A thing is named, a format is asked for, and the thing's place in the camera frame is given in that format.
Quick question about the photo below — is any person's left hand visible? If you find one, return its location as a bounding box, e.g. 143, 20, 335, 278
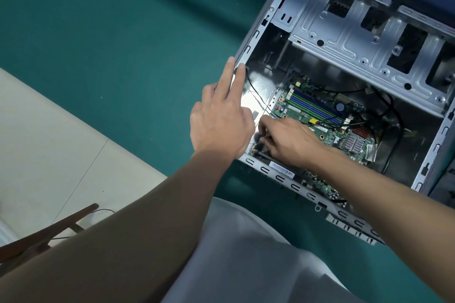
189, 56, 256, 161

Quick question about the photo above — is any person's right hand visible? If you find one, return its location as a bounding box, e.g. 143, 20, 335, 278
257, 114, 328, 170

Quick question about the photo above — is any black cable yellow tag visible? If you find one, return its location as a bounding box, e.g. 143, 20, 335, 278
307, 116, 367, 128

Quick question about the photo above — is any green motherboard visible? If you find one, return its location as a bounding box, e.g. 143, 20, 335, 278
248, 71, 379, 204

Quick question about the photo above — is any thick black case cable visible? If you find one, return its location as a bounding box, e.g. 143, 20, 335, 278
369, 86, 406, 176

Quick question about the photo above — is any silver metal drive cage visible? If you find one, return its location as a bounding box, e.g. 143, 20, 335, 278
288, 0, 455, 119

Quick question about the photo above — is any desktop computer case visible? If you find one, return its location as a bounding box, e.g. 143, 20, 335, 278
233, 0, 455, 247

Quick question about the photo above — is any person's left forearm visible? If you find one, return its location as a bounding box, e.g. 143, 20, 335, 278
0, 151, 235, 303

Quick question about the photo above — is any person's right forearm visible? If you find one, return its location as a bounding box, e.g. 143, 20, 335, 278
312, 148, 455, 303

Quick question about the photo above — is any person's white shirt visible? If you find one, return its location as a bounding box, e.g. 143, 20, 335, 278
162, 196, 363, 303

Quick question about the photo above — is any green floor mat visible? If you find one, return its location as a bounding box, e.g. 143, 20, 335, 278
0, 0, 455, 303

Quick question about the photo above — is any brown wooden stool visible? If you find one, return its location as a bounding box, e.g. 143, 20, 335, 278
0, 202, 100, 275

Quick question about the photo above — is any thin black wire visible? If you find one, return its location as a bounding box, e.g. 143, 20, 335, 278
245, 66, 282, 119

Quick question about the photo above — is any thin black floor cable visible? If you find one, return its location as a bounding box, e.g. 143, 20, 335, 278
49, 208, 116, 240

